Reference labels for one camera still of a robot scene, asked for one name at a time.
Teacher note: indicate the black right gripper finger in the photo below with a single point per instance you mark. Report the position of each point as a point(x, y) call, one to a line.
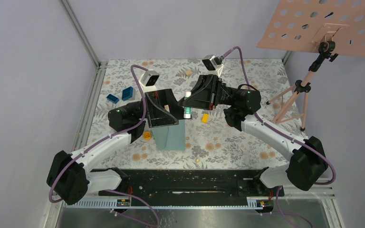
point(207, 83)
point(200, 100)

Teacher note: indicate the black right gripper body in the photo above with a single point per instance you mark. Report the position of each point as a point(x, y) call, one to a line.
point(226, 96)

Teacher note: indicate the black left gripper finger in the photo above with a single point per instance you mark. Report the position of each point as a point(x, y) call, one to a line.
point(167, 101)
point(157, 117)

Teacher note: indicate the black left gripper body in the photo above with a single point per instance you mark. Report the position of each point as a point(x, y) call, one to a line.
point(138, 108)

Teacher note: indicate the green white glue stick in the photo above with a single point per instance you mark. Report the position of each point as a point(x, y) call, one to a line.
point(187, 110)

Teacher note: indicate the teal paper envelope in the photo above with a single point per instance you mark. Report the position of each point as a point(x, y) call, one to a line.
point(170, 138)

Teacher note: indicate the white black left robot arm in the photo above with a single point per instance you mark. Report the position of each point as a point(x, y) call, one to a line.
point(71, 176)

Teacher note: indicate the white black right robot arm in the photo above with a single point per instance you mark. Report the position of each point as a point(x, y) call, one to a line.
point(306, 157)

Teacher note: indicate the yellow rectangular block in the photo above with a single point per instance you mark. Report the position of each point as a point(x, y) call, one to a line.
point(205, 118)

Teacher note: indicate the small blue lego brick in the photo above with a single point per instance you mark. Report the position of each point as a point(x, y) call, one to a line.
point(112, 98)

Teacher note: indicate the small orange lego brick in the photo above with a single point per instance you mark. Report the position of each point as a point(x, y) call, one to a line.
point(147, 135)

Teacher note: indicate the small tan wooden cube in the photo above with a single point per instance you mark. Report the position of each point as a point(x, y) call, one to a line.
point(188, 73)

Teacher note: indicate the large blue lego brick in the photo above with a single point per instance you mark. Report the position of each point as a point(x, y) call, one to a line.
point(128, 94)

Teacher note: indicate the floral patterned table mat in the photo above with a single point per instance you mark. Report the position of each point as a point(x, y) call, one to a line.
point(217, 145)

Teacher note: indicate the pink music stand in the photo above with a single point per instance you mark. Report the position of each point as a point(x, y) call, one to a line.
point(329, 28)

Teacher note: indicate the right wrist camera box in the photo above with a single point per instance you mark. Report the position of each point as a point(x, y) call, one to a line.
point(213, 64)

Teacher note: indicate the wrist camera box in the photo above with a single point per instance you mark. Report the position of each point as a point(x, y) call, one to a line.
point(213, 64)
point(148, 80)

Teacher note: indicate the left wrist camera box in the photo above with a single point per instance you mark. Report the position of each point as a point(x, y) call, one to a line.
point(148, 80)

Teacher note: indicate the aluminium frame post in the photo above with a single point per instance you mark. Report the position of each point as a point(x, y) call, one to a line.
point(80, 32)

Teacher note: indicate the white slotted cable duct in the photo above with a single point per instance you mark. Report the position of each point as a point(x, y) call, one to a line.
point(126, 203)

